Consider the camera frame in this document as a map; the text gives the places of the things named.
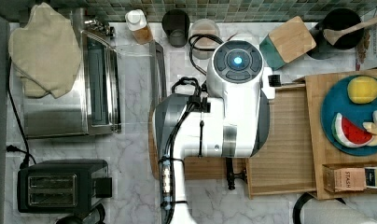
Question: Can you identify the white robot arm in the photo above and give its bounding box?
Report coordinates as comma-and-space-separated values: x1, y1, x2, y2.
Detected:
152, 40, 275, 224

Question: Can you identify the teal canister bamboo lid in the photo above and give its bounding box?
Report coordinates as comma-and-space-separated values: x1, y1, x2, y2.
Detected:
259, 16, 316, 71

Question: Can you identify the blue round plate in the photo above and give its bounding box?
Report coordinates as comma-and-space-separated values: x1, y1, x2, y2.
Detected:
319, 76, 377, 156

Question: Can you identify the black utensil pot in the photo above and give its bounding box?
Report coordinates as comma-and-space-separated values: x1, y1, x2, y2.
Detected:
306, 7, 366, 61

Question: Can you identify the toaster power cord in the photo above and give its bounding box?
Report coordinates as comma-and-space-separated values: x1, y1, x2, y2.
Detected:
5, 57, 37, 170

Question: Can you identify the cereal box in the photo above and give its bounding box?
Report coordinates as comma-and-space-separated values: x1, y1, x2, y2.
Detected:
356, 23, 377, 71

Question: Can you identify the dark glass jar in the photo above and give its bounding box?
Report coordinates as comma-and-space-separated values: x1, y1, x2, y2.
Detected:
161, 9, 190, 48

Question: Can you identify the black toaster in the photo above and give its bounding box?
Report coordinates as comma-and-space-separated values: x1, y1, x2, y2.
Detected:
17, 159, 112, 214

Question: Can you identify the black round object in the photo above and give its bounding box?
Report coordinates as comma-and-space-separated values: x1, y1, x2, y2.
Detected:
55, 203, 105, 224

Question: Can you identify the yellow lemon toy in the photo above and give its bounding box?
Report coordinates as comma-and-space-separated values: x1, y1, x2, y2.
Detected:
347, 76, 377, 104

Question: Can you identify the black drawer handle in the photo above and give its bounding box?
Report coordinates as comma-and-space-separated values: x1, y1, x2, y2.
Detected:
225, 158, 247, 190

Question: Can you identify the white capped spice bottle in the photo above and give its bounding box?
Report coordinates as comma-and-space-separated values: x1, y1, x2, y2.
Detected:
125, 9, 153, 45

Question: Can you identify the wooden spoon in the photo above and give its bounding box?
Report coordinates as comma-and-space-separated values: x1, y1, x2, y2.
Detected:
323, 16, 377, 46

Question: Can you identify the clear glass jar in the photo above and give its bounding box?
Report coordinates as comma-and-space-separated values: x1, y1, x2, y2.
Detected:
188, 19, 220, 60

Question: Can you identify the watermelon slice toy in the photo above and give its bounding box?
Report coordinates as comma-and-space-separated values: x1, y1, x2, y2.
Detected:
331, 113, 373, 148

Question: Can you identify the stainless steel dish rack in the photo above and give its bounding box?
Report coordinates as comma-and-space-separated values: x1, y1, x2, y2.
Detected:
23, 8, 121, 139

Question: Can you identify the beige cloth towel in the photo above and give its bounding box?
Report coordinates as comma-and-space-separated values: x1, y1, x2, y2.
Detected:
8, 3, 81, 98

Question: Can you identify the bamboo cabinet top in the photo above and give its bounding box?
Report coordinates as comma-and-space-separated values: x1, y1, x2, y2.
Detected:
297, 69, 377, 200

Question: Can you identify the dark tea box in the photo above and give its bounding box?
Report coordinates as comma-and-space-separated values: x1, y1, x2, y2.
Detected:
365, 167, 377, 189

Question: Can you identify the brown Stash tea box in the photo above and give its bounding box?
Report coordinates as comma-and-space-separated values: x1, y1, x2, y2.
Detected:
323, 166, 366, 193

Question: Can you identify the paper towel roll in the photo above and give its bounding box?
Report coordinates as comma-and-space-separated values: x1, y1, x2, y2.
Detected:
292, 193, 377, 224

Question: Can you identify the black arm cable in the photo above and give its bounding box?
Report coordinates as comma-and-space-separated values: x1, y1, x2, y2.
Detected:
158, 33, 225, 224

